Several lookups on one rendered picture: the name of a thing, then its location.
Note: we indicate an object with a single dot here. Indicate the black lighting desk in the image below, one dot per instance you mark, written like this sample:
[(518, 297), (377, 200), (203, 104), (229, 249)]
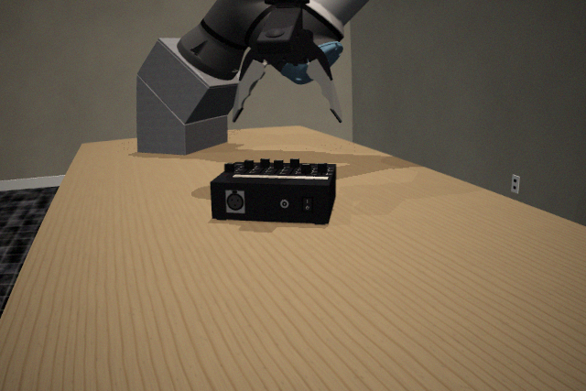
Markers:
[(274, 192)]

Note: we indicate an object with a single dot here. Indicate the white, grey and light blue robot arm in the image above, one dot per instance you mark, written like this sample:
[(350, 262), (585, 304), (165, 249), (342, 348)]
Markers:
[(231, 26)]

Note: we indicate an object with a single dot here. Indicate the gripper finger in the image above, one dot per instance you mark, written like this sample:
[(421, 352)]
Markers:
[(253, 69), (319, 71)]

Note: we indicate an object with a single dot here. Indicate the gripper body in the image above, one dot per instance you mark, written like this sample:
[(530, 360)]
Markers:
[(300, 50)]

